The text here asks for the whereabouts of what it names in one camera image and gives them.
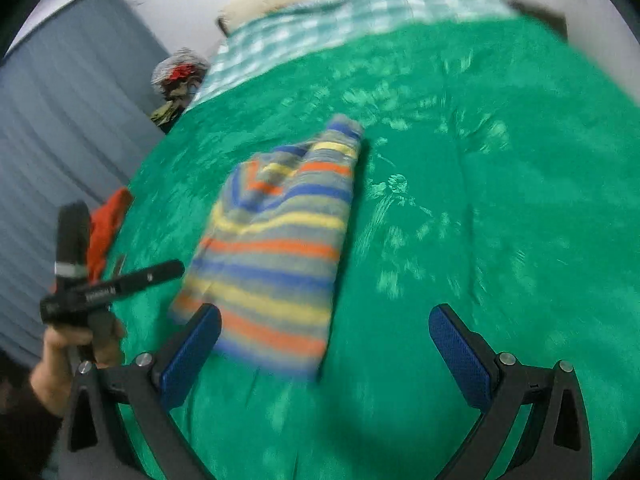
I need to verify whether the olive green cloth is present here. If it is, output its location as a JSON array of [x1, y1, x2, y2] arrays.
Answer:
[[151, 100, 182, 130]]

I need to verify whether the grey curtain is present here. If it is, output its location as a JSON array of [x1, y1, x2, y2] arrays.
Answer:
[[0, 0, 173, 361]]

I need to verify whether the pile of clothes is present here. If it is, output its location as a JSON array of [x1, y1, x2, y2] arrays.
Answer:
[[151, 47, 211, 108]]

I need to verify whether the green floral bedspread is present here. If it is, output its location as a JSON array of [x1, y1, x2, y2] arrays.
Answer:
[[90, 12, 640, 480]]

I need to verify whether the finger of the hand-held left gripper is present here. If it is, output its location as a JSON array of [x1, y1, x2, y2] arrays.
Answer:
[[111, 260, 185, 298]]

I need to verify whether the striped knit sweater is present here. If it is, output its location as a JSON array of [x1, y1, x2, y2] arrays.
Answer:
[[167, 114, 365, 381]]

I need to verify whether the person's left forearm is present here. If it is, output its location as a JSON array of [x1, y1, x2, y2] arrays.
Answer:
[[0, 350, 66, 480]]

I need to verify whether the green checked bed sheet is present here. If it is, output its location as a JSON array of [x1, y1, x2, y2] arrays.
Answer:
[[187, 0, 516, 108]]

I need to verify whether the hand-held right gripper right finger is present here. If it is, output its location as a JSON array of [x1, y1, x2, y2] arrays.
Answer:
[[428, 303, 593, 480]]

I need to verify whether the orange fleece garment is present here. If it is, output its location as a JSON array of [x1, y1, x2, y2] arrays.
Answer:
[[86, 187, 135, 281]]

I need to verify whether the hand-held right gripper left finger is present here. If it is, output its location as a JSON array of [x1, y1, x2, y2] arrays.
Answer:
[[55, 302, 223, 480]]

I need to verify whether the person's left hand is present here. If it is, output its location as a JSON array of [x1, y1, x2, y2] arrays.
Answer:
[[30, 319, 126, 418]]

